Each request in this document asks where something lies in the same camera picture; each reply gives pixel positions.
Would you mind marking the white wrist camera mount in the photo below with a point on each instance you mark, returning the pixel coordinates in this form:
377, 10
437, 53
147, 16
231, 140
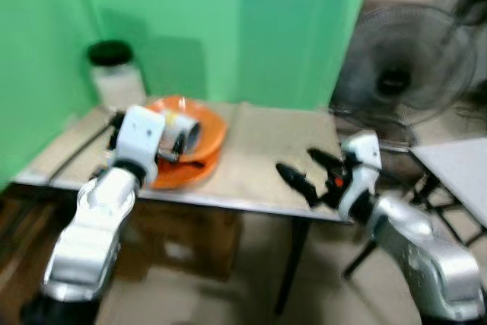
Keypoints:
139, 133
364, 165

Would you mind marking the orange plate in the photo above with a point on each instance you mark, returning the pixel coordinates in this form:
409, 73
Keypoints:
211, 129
186, 176

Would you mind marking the white cup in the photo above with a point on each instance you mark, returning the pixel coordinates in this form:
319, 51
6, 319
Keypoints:
190, 129

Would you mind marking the green backdrop cloth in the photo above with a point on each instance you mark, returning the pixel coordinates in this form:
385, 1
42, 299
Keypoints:
228, 28

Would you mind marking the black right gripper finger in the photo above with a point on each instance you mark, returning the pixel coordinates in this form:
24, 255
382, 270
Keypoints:
297, 180
323, 159

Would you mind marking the clear jar with black lid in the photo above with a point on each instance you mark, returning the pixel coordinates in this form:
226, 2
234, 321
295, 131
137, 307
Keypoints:
118, 85

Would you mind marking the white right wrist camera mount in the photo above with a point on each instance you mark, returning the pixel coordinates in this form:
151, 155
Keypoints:
364, 165

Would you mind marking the white folding table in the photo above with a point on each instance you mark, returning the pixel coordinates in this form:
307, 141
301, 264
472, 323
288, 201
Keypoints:
460, 169

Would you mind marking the black standing fan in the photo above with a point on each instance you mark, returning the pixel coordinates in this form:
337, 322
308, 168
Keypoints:
403, 74

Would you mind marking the beige table with metal rim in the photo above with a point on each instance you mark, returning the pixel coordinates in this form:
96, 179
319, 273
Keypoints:
259, 150

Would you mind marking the brown cardboard box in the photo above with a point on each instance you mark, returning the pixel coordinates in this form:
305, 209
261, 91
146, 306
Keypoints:
183, 241

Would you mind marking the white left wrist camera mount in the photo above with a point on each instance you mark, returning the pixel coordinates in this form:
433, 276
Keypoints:
139, 133

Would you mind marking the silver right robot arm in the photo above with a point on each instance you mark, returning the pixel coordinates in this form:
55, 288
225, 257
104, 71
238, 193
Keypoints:
426, 256

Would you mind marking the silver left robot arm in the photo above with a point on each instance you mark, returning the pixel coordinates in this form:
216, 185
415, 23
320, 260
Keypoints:
87, 234

